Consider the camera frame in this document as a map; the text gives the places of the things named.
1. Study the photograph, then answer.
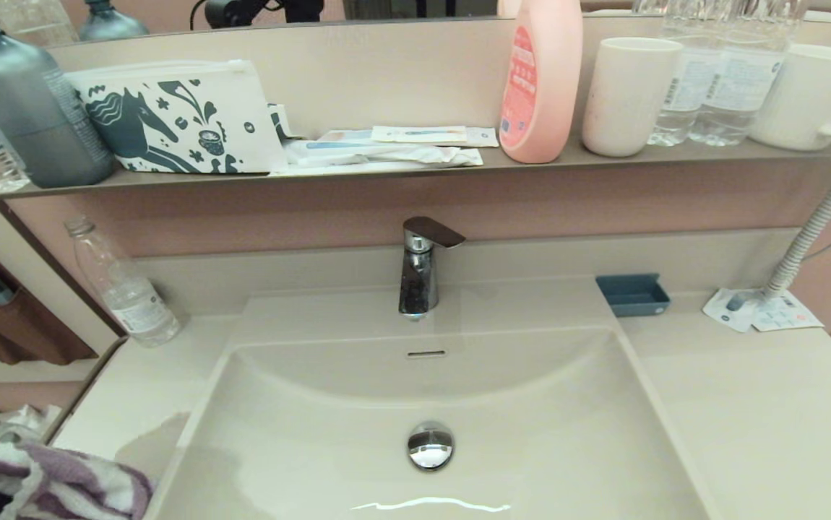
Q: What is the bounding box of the purple white striped towel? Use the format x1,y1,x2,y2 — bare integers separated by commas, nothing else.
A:
0,441,155,520

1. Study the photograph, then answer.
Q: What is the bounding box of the chrome faucet with dark handle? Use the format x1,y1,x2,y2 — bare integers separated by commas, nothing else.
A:
398,217,466,321

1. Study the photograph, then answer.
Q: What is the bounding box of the beige rectangular sink basin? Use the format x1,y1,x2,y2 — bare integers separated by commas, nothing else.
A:
142,278,720,520

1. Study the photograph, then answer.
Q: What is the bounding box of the pack of small water bottles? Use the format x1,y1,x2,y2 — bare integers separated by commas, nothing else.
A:
0,403,64,447

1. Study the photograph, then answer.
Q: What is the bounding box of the brown hanging holder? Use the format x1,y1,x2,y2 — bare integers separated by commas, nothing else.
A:
0,246,98,365

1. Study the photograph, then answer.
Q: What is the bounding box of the capless clear plastic bottle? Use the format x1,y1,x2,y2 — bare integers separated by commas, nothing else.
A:
64,217,181,347

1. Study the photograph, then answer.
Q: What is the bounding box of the grey bottle with teal cap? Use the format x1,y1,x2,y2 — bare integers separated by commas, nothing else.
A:
0,0,116,187

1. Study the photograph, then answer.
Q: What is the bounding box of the white pouch with blue horse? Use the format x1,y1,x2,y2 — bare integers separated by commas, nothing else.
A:
65,58,288,174

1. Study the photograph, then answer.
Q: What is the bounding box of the chrome drain stopper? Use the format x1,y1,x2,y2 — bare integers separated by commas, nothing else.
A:
407,421,455,472

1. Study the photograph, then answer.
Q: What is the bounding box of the small white blue printed packet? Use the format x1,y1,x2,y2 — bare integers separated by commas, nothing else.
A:
269,103,302,141

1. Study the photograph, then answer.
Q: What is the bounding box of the flat white toiletry packet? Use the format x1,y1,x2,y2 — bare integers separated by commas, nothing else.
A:
271,161,463,177

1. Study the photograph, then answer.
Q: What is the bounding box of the crumpled white toiletry packet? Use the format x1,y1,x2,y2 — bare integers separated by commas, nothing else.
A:
283,139,485,170

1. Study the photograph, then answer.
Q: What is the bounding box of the small beige toiletry packet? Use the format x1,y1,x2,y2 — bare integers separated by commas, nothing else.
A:
372,126,469,144

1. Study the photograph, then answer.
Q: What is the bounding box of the blue soap tray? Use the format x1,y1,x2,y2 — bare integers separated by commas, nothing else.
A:
596,273,671,319

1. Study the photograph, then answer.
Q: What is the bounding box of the pink lotion bottle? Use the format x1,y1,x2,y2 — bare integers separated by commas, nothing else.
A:
499,0,585,164

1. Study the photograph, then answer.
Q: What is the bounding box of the white printed paper leaflet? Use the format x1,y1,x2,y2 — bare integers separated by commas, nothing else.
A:
753,290,825,333

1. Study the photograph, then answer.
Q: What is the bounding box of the wall mirror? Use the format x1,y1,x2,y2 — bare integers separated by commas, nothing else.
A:
0,0,831,50

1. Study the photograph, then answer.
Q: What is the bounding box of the white handleless cup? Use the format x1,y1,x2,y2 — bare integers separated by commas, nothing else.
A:
582,37,684,157

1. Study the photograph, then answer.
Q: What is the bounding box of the brown wall shelf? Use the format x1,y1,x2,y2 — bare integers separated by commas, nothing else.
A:
0,136,831,204

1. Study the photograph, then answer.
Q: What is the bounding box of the white coiled hose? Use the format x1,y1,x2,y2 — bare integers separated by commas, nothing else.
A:
761,166,831,300

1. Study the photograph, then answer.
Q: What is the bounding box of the white mug with handle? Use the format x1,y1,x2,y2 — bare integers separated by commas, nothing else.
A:
749,43,831,152

